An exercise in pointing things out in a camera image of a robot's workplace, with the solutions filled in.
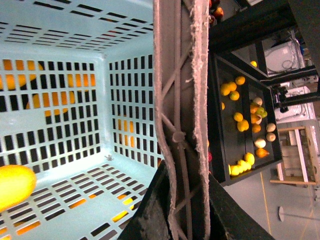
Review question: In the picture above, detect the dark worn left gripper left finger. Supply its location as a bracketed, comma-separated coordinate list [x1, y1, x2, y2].
[118, 161, 173, 240]

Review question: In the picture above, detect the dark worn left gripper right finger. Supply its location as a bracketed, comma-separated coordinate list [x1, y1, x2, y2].
[208, 174, 273, 240]

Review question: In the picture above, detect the yellow lemon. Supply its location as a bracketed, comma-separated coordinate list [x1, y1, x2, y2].
[0, 165, 37, 213]

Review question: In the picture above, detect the light blue plastic basket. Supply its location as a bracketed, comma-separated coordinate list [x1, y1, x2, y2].
[0, 0, 162, 240]

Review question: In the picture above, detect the brown basket handle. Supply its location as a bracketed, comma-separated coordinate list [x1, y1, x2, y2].
[153, 0, 211, 240]

